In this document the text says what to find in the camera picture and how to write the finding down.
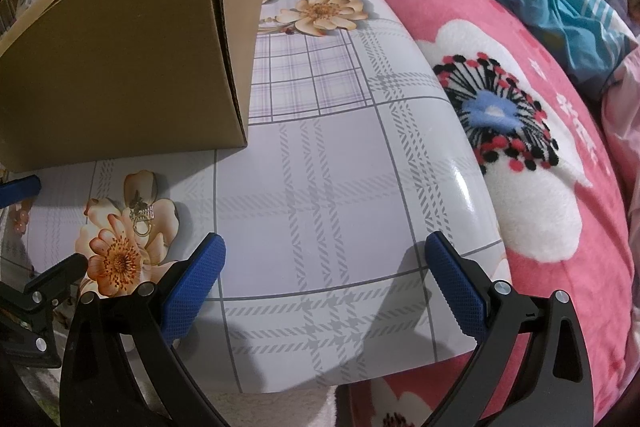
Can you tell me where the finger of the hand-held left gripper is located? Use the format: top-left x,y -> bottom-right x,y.
0,174 -> 42,210
0,253 -> 89,368

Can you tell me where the light pink quilt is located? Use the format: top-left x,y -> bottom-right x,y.
600,49 -> 640,188

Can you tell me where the brown cardboard box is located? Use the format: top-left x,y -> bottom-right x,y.
0,0 -> 268,172

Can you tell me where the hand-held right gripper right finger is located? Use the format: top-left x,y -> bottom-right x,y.
422,230 -> 597,427

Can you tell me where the white fluffy rug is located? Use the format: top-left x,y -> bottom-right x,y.
120,342 -> 351,427

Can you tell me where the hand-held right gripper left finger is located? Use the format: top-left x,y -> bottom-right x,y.
59,232 -> 228,427

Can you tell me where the silver ring earring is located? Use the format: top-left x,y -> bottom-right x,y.
129,202 -> 153,237

